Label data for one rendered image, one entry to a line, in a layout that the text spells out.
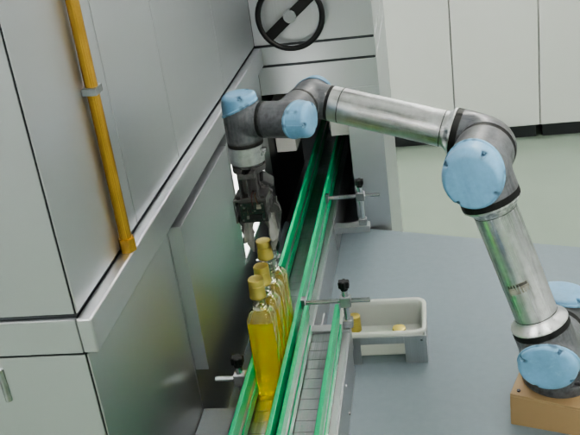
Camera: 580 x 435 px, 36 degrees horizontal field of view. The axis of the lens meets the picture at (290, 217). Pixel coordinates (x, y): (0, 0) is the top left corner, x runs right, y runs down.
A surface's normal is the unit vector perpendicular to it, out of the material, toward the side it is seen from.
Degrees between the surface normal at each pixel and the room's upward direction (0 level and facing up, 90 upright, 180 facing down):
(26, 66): 90
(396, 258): 0
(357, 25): 90
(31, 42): 90
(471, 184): 84
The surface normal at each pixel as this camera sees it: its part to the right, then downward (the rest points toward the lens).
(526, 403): -0.44, 0.42
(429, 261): -0.13, -0.91
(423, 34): -0.13, 0.42
